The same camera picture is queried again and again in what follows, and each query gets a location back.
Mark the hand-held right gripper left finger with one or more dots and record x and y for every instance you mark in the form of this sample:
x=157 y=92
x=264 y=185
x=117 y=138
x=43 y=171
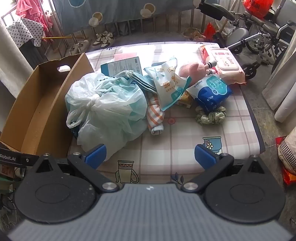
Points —
x=96 y=154

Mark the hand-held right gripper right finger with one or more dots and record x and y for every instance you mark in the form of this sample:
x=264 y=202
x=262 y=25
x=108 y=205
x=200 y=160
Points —
x=204 y=154

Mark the green scrunchie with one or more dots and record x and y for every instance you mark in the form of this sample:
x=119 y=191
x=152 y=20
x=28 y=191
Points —
x=210 y=117

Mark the brown cardboard box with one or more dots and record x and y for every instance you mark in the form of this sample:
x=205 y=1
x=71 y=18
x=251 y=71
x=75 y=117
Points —
x=41 y=111

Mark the blue white tissue pack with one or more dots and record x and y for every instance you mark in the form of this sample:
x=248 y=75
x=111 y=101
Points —
x=212 y=92

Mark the white teal cotton swab packet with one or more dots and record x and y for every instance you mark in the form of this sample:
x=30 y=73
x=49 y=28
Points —
x=165 y=85

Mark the pink plush toy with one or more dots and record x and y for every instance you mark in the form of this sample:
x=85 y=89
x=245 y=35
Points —
x=192 y=69

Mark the teal and white carton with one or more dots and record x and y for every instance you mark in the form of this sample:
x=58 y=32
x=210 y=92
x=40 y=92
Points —
x=124 y=66

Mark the checked floral tablecloth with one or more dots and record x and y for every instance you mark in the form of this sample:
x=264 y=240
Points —
x=185 y=143

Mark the white translucent plastic bag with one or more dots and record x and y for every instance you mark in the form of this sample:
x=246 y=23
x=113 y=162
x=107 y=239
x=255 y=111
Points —
x=108 y=113

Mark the yellow packet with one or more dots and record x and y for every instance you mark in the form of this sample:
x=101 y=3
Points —
x=185 y=100

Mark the orange striped towel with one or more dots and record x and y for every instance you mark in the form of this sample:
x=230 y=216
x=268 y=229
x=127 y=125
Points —
x=155 y=115

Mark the houndstooth bag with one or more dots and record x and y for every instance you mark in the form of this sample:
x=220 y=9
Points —
x=289 y=150

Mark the blue striped towel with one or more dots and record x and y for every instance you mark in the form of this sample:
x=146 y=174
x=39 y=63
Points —
x=144 y=84

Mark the red snack packet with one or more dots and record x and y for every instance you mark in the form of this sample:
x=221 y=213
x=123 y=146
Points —
x=288 y=177

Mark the pink wet wipes pack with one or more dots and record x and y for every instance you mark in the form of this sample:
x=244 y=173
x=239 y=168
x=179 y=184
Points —
x=229 y=66

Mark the white curtain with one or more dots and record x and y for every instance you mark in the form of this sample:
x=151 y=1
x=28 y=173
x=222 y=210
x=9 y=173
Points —
x=284 y=81
x=11 y=60

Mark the red white tissue pack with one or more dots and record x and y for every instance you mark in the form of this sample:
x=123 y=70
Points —
x=204 y=54

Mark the pink knitted cloth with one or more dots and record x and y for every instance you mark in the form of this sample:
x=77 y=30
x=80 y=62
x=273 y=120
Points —
x=124 y=56

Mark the black suitcase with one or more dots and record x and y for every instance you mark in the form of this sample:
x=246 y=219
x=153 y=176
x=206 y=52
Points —
x=30 y=55

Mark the white sneaker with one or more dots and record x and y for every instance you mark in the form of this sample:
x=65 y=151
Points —
x=84 y=45
x=75 y=48

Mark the pair of sneakers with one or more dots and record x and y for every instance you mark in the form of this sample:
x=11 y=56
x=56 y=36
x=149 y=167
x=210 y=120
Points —
x=108 y=39

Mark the beige slippers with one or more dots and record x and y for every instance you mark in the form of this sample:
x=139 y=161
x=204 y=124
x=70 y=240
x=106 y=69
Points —
x=194 y=33

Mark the yellow stick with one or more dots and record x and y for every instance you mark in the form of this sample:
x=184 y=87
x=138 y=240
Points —
x=55 y=37

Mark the small red bag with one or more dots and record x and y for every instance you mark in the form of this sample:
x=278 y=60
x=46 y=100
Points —
x=209 y=29

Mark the white spotted cloth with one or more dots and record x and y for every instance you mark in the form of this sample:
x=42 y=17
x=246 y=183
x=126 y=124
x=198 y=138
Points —
x=25 y=30

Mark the metal railing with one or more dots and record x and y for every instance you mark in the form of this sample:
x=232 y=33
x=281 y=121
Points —
x=179 y=22

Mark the wheelchair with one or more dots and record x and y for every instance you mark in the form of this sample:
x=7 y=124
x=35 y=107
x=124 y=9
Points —
x=266 y=25

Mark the blue printed quilt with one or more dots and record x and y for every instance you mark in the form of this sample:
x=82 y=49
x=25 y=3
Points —
x=115 y=10

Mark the pink hanging garment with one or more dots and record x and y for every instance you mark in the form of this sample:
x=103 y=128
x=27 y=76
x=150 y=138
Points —
x=30 y=11

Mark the large red plastic bag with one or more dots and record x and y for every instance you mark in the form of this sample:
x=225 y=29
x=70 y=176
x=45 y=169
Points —
x=256 y=7

